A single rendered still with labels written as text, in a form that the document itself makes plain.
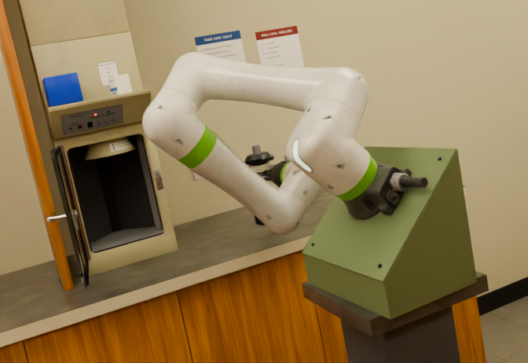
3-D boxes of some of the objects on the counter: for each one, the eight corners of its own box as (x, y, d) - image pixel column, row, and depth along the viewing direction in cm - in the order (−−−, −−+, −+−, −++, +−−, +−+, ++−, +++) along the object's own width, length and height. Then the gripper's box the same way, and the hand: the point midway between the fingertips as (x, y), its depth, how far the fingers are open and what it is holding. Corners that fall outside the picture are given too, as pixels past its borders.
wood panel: (53, 259, 231) (-41, -112, 212) (61, 258, 232) (-32, -113, 213) (64, 291, 186) (-54, -178, 167) (74, 288, 187) (-43, -178, 168)
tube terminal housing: (78, 262, 220) (27, 55, 210) (162, 237, 232) (118, 41, 222) (86, 277, 197) (29, 46, 187) (179, 250, 209) (130, 31, 199)
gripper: (313, 155, 188) (284, 153, 209) (251, 171, 180) (227, 167, 201) (318, 178, 189) (287, 174, 210) (257, 195, 181) (232, 189, 202)
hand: (261, 171), depth 203 cm, fingers closed on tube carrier, 9 cm apart
